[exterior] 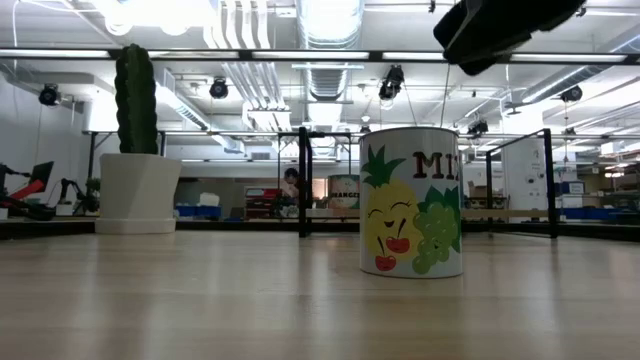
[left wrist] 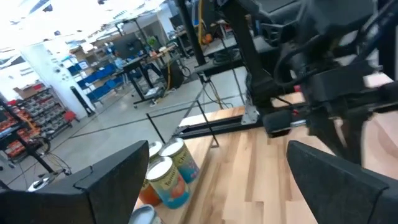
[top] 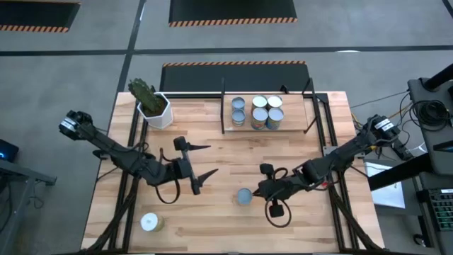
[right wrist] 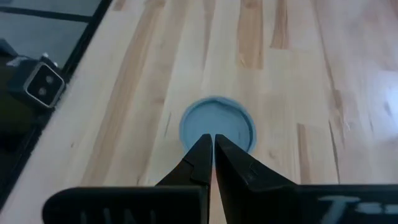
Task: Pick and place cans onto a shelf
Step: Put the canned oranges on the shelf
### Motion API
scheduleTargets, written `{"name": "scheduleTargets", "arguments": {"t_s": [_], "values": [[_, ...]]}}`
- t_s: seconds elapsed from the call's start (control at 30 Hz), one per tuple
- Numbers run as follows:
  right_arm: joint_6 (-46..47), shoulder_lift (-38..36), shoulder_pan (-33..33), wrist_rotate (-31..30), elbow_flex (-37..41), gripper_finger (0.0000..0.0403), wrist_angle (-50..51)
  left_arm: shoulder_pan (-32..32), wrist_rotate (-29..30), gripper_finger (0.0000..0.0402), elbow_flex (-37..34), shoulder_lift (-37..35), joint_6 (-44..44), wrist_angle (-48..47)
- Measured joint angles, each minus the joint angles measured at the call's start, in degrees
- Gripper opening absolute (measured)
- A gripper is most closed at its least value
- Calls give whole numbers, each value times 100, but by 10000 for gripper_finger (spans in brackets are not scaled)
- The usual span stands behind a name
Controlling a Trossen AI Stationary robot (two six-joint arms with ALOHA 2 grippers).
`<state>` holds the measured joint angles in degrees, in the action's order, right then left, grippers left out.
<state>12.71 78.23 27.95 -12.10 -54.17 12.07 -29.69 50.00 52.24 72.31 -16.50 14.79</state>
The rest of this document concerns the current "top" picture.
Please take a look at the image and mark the black metal beam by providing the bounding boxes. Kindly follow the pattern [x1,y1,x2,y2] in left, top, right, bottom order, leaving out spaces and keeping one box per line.
[423,62,453,91]
[367,152,438,192]

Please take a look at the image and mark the black aluminium table frame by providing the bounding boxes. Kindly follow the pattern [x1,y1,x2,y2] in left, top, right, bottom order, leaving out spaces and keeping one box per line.
[79,90,385,255]

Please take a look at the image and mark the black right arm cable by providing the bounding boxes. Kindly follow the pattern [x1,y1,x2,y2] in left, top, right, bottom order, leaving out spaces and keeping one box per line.
[264,165,293,228]

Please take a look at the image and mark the grey equipment cart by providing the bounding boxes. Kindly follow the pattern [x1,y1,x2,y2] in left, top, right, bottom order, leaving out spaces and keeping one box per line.
[406,76,453,178]

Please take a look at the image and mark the backlit keyboard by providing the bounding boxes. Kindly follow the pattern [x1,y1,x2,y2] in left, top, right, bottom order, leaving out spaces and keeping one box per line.
[428,188,453,232]

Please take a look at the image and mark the green cactus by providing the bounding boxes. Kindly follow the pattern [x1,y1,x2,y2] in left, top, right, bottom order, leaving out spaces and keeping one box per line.
[127,77,167,116]

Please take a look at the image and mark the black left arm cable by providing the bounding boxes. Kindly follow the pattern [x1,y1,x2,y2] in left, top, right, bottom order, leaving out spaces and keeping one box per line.
[154,176,181,205]

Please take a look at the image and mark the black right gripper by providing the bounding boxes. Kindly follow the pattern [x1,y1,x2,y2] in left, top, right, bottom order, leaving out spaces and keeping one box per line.
[251,162,298,219]

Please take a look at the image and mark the white board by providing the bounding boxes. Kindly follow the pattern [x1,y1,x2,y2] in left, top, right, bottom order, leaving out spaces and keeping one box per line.
[363,158,407,210]

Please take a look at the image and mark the coiled black cable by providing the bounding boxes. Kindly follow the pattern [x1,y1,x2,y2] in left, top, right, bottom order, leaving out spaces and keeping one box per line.
[408,99,452,132]

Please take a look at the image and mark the white hexagonal plant pot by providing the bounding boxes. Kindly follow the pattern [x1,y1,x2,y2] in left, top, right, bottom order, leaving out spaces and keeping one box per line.
[136,92,174,130]

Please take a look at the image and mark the black hazard-striped floor mat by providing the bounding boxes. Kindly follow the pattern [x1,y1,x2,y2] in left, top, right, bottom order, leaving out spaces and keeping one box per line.
[0,0,81,34]
[168,0,298,28]
[161,60,313,94]

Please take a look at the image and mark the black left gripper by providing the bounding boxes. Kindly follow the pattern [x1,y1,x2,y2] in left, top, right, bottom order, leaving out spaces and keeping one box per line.
[173,135,219,196]

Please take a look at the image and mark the grey metal desk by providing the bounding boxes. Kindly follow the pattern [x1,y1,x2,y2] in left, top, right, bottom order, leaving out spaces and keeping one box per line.
[0,159,58,255]

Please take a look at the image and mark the dark device with blue light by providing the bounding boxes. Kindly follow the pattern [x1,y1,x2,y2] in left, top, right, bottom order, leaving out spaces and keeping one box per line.
[0,138,19,163]

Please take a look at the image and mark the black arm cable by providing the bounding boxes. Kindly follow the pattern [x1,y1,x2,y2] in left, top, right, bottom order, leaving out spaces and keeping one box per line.
[264,165,293,228]
[154,176,181,205]

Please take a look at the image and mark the tin can olive label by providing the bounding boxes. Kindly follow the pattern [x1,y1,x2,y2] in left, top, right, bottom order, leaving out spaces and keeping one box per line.
[267,94,284,110]

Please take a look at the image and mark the tin can cream label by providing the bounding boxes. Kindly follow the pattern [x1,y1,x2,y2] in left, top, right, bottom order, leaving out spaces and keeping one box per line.
[251,107,269,131]

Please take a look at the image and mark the tin can teal label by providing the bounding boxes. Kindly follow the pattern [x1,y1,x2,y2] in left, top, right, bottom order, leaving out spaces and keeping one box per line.
[265,107,285,131]

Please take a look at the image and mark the white mixed fruit can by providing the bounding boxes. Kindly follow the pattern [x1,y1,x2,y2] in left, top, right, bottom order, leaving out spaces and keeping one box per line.
[236,187,253,207]

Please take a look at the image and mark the small white oranges can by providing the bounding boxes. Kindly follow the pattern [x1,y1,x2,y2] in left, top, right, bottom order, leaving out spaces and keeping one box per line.
[231,108,246,128]

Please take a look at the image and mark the tin can yellow orange label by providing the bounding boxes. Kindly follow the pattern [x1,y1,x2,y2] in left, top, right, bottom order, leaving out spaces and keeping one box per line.
[139,211,166,233]

